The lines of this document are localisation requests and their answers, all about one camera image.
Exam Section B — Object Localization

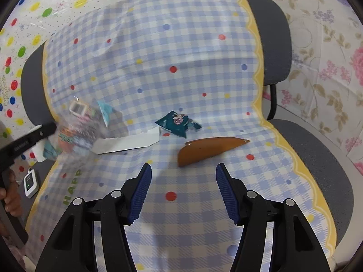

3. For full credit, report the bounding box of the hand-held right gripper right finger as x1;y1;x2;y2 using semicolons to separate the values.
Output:
216;163;332;272

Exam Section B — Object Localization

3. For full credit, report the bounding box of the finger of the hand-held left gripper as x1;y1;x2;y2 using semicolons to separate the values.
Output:
27;122;58;148

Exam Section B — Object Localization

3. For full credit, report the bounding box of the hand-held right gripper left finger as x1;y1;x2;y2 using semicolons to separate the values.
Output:
34;163;153;272

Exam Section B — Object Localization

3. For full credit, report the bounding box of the clear plastic bag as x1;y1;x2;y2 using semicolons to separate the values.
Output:
42;96;125;162

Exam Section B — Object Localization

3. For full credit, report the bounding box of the brown leather sheath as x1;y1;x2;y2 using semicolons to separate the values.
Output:
177;136;250;168

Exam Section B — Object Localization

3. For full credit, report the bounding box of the person's left hand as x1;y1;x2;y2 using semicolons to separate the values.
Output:
0;168;24;237

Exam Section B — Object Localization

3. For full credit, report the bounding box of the small white device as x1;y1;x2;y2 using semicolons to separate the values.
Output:
23;168;39;199

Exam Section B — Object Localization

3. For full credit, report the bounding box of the white paper piece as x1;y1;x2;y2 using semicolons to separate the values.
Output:
92;126;161;155

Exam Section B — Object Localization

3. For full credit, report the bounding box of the teal printed wrapper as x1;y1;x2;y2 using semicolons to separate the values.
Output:
155;110;202;139

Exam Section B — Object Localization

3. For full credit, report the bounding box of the balloon print plastic sheet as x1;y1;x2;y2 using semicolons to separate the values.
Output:
0;0;222;182

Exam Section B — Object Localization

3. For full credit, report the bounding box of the blue checked dotted cloth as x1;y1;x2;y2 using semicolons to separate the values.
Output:
24;0;338;272

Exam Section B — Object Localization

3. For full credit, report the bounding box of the floral print plastic sheet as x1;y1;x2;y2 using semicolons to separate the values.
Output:
216;0;363;176

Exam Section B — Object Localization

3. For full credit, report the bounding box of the grey padded chair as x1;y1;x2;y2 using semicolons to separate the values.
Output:
20;0;353;258

